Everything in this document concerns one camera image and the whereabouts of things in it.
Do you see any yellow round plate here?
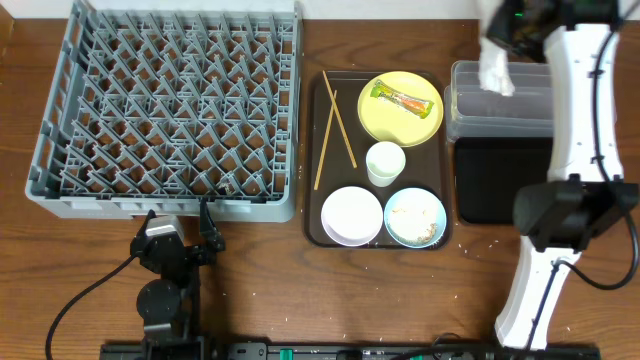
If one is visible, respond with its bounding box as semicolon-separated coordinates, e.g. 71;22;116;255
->
357;71;444;147

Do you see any dark brown serving tray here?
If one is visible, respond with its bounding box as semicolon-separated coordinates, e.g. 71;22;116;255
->
303;70;453;251

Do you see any light blue round bowl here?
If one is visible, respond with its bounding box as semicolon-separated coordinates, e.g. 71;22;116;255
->
384;187;448;249

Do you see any white round bowl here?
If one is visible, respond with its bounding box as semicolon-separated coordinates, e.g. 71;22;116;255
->
320;186;383;247

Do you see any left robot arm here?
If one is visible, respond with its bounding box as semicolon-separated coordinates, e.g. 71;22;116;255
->
130;200;225;359

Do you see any black rectangular waste tray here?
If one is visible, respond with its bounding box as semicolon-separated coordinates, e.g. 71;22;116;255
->
453;137;553;225

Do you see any green orange snack wrapper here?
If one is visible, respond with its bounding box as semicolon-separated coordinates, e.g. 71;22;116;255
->
370;80;434;119

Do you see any clear plastic waste bin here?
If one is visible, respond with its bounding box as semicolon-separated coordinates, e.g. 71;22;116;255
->
444;60;553;143

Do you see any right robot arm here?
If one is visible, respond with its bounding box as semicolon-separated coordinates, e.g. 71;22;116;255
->
481;0;639;359

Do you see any wooden chopstick, lower left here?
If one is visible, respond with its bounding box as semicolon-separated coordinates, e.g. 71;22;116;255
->
313;102;335;191

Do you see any grey plastic dish rack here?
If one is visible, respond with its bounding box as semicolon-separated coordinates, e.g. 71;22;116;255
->
25;1;303;223

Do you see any white plastic cup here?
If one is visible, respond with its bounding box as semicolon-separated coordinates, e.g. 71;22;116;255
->
365;141;406;187

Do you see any rice food scraps pile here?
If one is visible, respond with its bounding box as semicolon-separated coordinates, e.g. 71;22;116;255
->
388;208;438;247

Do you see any wooden chopstick, long diagonal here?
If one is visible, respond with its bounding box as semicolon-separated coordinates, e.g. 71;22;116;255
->
322;70;358;169

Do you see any white paper napkin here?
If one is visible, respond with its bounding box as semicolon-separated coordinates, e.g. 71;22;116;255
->
478;37;515;97

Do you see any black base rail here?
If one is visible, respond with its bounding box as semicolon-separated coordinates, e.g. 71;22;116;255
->
99;342;601;360

